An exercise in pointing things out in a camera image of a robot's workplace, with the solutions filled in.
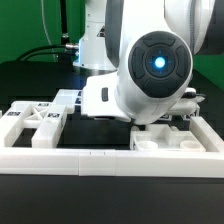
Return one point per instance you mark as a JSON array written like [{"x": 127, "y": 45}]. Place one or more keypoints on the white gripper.
[{"x": 99, "y": 101}]

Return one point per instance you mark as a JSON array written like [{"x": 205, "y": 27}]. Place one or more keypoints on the white chair seat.
[{"x": 162, "y": 137}]

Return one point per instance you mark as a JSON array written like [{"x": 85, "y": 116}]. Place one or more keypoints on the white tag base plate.
[{"x": 70, "y": 98}]

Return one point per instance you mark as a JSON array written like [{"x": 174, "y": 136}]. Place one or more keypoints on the white chair back frame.
[{"x": 48, "y": 120}]

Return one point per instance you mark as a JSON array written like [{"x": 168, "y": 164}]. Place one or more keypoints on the white U-shaped fence frame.
[{"x": 21, "y": 158}]

